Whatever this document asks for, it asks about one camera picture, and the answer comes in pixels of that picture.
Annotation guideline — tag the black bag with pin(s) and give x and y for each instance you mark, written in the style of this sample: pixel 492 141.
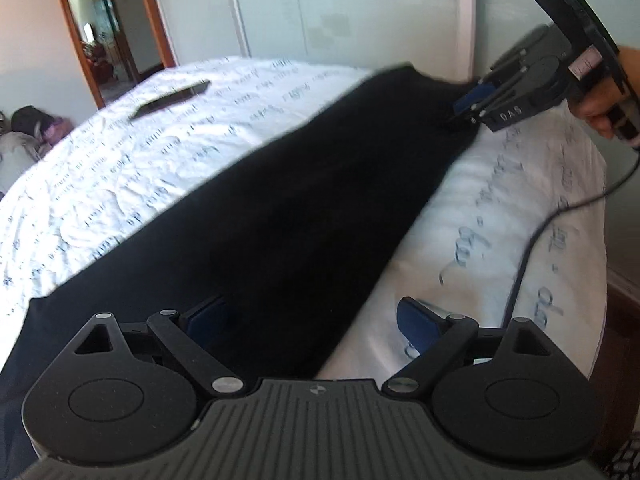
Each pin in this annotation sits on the black bag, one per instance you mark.
pixel 27 117

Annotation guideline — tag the white printed quilt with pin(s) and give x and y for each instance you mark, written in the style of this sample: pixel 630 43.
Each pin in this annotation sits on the white printed quilt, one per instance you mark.
pixel 125 160

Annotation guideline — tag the person's right hand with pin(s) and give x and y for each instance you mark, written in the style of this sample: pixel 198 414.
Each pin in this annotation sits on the person's right hand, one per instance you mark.
pixel 597 105

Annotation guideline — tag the black smartphone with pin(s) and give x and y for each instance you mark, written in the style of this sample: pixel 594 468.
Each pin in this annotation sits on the black smartphone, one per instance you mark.
pixel 170 99

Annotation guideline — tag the purple cloth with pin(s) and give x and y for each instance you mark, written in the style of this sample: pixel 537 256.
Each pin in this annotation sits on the purple cloth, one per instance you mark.
pixel 57 127

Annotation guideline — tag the grey cloth bundle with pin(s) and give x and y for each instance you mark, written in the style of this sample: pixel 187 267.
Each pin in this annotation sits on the grey cloth bundle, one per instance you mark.
pixel 15 160

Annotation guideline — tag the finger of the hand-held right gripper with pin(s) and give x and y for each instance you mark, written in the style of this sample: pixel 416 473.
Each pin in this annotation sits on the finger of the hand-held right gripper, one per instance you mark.
pixel 472 99
pixel 502 116

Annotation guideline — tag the white sliding wardrobe door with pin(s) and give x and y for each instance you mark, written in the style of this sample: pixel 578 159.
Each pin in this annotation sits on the white sliding wardrobe door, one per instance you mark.
pixel 350 10

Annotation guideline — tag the black pants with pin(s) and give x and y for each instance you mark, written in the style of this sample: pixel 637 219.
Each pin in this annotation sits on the black pants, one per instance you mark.
pixel 275 210

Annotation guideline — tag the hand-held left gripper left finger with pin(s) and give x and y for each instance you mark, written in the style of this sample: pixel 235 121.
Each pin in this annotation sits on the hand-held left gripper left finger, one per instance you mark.
pixel 207 319

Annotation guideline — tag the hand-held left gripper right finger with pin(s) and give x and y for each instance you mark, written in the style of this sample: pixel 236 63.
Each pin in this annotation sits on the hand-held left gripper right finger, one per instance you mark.
pixel 417 325

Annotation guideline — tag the wooden door frame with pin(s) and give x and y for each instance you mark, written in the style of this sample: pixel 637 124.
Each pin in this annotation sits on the wooden door frame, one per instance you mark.
pixel 155 10

